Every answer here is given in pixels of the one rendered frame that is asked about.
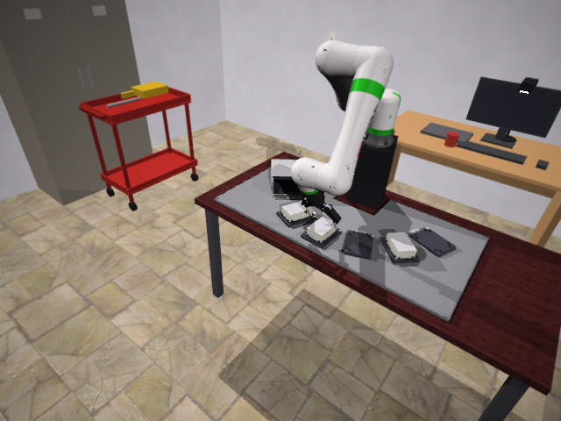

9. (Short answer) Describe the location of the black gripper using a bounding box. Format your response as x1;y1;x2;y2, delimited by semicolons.
301;194;341;229

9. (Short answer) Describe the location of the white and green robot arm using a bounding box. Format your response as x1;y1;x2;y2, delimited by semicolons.
291;40;401;202

